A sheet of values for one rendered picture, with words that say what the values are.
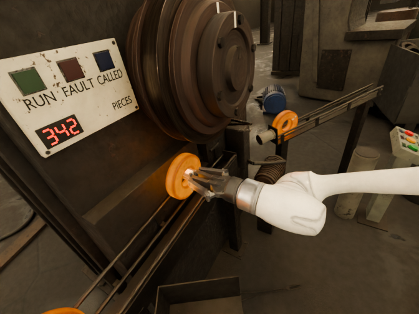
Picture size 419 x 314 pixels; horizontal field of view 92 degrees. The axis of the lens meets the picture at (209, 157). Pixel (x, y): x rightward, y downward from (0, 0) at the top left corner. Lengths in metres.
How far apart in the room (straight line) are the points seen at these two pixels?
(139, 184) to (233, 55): 0.45
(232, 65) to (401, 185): 0.47
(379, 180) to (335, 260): 0.96
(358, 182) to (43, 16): 0.77
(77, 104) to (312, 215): 0.58
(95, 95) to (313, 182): 0.61
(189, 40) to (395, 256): 1.54
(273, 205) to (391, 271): 1.14
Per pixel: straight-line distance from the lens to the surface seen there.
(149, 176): 0.66
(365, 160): 1.39
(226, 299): 0.69
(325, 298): 1.39
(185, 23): 0.56
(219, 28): 0.56
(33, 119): 0.52
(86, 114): 0.55
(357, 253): 1.58
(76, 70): 0.54
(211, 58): 0.53
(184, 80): 0.53
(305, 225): 0.53
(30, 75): 0.51
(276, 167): 1.18
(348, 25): 3.26
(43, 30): 0.56
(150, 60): 0.53
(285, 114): 1.16
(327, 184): 0.66
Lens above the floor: 1.26
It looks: 35 degrees down
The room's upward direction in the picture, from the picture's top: 9 degrees counter-clockwise
